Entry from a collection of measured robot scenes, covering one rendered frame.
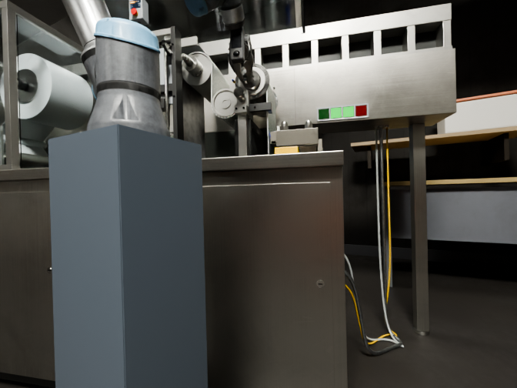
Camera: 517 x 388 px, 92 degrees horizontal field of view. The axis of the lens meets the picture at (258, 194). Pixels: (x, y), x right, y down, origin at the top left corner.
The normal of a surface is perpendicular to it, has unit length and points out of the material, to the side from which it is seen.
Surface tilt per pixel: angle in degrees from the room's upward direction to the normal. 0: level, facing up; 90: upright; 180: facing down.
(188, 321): 90
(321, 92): 90
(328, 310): 90
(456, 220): 90
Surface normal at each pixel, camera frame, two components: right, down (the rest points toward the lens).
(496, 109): -0.47, 0.02
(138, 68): 0.69, -0.01
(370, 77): -0.21, 0.01
